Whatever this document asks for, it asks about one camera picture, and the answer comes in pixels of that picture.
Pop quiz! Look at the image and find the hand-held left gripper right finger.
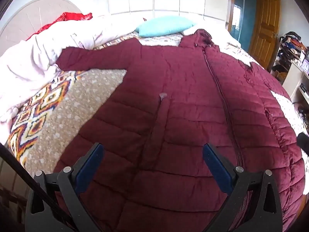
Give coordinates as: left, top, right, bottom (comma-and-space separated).
202, 143, 283, 232

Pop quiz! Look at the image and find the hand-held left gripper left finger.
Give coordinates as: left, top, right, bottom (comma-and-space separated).
25, 142, 105, 232

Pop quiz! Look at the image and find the maroon quilted puffer jacket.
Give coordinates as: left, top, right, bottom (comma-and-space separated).
53, 29, 306, 232

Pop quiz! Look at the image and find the patterned beige bedspread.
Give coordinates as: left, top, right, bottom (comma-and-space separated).
7, 28, 309, 199

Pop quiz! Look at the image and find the dark object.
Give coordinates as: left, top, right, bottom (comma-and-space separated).
296, 132, 309, 155

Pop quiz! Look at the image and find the white cabinet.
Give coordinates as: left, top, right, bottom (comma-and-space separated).
281, 63, 309, 104

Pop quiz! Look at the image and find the pale pink duvet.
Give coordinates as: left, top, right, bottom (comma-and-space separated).
0, 14, 145, 126

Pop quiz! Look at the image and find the cluttered shoe rack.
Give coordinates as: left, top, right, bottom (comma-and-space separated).
270, 31, 309, 83

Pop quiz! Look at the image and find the wooden door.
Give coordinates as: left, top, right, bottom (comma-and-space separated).
249, 0, 282, 69

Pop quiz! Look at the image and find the teal pillow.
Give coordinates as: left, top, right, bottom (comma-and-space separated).
135, 16, 197, 37

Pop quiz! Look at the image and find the red blanket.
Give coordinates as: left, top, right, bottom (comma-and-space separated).
26, 12, 93, 40

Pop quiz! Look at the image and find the beige round headboard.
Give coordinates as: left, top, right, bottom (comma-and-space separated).
0, 0, 84, 51

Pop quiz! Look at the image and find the black cable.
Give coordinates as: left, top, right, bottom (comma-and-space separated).
0, 142, 80, 232

